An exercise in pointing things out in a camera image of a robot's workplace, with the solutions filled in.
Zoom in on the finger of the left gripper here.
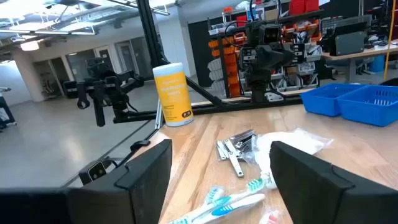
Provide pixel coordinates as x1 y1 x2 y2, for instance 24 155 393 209
273 46 295 68
239 46 257 70

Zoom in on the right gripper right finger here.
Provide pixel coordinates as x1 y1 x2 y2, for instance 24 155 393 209
269 141 398 224

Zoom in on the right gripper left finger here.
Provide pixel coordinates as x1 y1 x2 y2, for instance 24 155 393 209
0 139 173 224

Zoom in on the white red bagged toothbrush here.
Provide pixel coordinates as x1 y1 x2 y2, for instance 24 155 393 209
257 208 282 224

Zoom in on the white cotton balls bag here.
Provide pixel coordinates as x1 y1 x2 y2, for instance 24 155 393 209
255 130 312 156
295 127 335 156

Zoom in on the white green bagged toothbrush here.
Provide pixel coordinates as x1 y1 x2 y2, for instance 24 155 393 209
167 178 266 224

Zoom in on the white blue bagged toothbrush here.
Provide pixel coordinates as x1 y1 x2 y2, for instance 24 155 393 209
203 185 225 206
186 193 267 224

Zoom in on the shelf rack with orange bins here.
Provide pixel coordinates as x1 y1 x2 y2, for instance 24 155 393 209
207 9 324 98

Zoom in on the red storage box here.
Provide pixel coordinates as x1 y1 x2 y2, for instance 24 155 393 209
288 0 306 16
304 0 320 13

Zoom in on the blue plastic basket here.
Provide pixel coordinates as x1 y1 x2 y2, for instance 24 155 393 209
337 84 398 128
300 83 368 118

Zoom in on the black desk monitor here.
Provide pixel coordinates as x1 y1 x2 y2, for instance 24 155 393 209
328 21 369 57

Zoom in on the wooden office desk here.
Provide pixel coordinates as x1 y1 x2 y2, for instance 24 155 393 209
322 39 398 84

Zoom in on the blue round bin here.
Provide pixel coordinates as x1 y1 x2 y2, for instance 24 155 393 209
369 55 386 73

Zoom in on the grey glass door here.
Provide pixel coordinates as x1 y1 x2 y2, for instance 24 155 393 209
94 45 114 72
114 39 140 77

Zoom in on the white ceiling lamp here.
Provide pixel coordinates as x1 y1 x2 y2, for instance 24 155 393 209
19 40 40 52

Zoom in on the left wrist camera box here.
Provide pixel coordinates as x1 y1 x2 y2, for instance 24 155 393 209
259 23 282 45

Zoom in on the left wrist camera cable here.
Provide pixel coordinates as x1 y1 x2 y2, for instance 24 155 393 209
248 0 282 27

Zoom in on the small black table camera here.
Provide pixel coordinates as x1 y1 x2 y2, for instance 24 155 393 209
78 159 108 185

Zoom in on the yellow hanging cable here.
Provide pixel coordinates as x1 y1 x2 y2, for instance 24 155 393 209
382 0 396 82

